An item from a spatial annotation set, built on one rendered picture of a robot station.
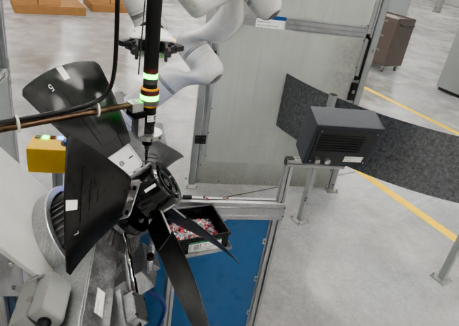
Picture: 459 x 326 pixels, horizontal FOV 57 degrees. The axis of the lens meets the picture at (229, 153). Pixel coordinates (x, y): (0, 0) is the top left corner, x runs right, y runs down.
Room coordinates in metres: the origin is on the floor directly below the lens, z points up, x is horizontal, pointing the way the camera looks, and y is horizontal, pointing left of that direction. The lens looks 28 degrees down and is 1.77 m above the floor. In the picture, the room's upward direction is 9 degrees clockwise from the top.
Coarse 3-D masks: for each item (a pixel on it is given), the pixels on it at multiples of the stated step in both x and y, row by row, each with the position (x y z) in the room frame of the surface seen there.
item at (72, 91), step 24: (48, 72) 0.87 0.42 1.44; (72, 72) 0.91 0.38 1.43; (96, 72) 0.97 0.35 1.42; (24, 96) 0.79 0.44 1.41; (48, 96) 0.83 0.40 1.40; (72, 96) 0.87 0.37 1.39; (96, 96) 0.91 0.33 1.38; (72, 120) 0.84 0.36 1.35; (96, 120) 0.87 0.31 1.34; (120, 120) 0.91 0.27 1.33; (96, 144) 0.84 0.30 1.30; (120, 144) 0.87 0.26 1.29
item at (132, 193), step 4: (132, 180) 0.75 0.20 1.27; (136, 180) 0.77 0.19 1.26; (132, 184) 0.76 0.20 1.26; (136, 184) 0.78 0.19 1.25; (132, 188) 0.76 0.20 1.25; (132, 192) 0.76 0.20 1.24; (136, 192) 0.78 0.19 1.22; (128, 196) 0.75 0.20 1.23; (132, 196) 0.76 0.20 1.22; (136, 196) 0.78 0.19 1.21; (128, 204) 0.75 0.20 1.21; (132, 204) 0.77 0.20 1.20; (124, 208) 0.73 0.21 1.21; (128, 208) 0.75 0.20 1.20; (132, 208) 0.77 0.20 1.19; (124, 212) 0.74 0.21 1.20; (128, 212) 0.75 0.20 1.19; (124, 216) 0.74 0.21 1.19; (128, 216) 0.75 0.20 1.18
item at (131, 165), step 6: (126, 144) 0.88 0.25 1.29; (120, 150) 0.87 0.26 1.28; (126, 150) 0.87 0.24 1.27; (132, 150) 0.88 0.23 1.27; (114, 156) 0.85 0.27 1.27; (120, 156) 0.86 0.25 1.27; (126, 156) 0.87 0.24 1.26; (114, 162) 0.84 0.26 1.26; (126, 162) 0.86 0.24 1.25; (132, 162) 0.86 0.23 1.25; (138, 162) 0.87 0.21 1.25; (126, 168) 0.85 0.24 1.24; (132, 168) 0.86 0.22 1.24; (138, 168) 0.86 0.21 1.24
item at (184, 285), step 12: (168, 240) 0.74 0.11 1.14; (168, 252) 0.73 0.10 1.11; (180, 252) 0.69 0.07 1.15; (168, 264) 0.73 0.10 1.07; (180, 264) 0.69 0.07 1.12; (168, 276) 0.73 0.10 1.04; (180, 276) 0.69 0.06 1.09; (192, 276) 0.63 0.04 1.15; (180, 288) 0.69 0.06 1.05; (192, 288) 0.63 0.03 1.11; (180, 300) 0.69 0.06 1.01; (192, 300) 0.64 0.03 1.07; (192, 312) 0.65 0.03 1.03; (204, 312) 0.55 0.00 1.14; (192, 324) 0.66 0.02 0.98; (204, 324) 0.59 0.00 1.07
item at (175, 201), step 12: (144, 168) 0.84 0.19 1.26; (156, 168) 0.86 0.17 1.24; (144, 180) 0.80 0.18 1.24; (156, 180) 0.80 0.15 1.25; (168, 180) 0.87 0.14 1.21; (144, 192) 0.79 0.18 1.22; (156, 192) 0.79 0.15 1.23; (168, 192) 0.80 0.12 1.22; (180, 192) 0.87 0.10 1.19; (144, 204) 0.78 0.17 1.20; (156, 204) 0.78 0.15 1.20; (168, 204) 0.79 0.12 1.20; (132, 216) 0.78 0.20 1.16; (144, 216) 0.80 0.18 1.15; (132, 228) 0.76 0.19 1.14; (144, 228) 0.79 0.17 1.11
